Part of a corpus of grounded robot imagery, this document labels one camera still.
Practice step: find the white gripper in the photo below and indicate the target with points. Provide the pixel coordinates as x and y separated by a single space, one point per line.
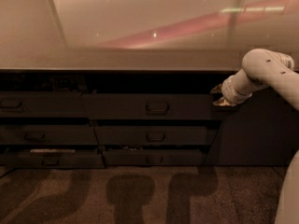
230 92

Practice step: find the grey drawer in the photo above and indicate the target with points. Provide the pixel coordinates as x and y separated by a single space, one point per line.
155 135
52 135
154 106
41 104
173 157
82 159

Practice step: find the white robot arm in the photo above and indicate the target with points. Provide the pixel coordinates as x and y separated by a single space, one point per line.
260 69

